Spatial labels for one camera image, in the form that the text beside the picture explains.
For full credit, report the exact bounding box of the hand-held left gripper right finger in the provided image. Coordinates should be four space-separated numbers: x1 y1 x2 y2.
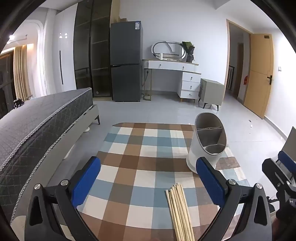
196 157 273 241

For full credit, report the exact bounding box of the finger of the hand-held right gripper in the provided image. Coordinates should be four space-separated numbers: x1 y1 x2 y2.
262 158 296 198
278 151 296 174

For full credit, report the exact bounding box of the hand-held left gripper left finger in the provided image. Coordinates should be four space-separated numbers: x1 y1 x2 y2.
24 156 101 241

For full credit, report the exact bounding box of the white utensil holder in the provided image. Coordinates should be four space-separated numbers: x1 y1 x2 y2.
186 112 228 174

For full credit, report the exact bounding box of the bundle of wooden chopsticks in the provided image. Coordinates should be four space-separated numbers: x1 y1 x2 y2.
165 183 196 241

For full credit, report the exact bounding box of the grey chair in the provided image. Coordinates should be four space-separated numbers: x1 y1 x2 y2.
282 126 296 160

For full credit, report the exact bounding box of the checkered tablecloth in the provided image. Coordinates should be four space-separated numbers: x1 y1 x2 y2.
76 122 251 241

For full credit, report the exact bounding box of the dark quilted mattress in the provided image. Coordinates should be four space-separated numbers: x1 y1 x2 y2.
0 88 93 204

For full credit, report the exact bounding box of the wooden door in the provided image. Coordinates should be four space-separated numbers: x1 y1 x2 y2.
243 33 274 119

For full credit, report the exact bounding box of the grey nightstand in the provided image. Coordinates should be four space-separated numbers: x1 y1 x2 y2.
198 78 225 111

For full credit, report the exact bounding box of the dark railing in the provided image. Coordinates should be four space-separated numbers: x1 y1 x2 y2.
228 66 235 91

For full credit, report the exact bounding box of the gold metal stand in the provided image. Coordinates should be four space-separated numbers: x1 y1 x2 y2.
143 69 153 101

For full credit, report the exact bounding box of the dark grey refrigerator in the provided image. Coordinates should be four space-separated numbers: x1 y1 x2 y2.
110 21 144 102

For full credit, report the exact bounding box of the beige curtain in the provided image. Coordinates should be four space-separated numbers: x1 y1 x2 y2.
13 45 31 101

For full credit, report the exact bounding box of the white wardrobe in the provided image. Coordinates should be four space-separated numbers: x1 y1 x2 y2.
37 3 78 96

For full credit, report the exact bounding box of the white vanity desk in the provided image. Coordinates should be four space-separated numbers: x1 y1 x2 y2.
142 59 201 103

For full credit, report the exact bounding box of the potted green plant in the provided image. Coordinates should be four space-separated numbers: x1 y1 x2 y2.
181 41 195 63

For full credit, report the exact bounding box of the dark glass cabinet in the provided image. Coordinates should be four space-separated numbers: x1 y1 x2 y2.
74 0 112 100

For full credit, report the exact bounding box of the oval vanity mirror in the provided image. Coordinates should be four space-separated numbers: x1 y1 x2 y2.
151 41 186 61

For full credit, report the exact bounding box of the wooden door frame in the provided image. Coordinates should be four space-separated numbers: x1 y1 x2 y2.
226 19 252 102

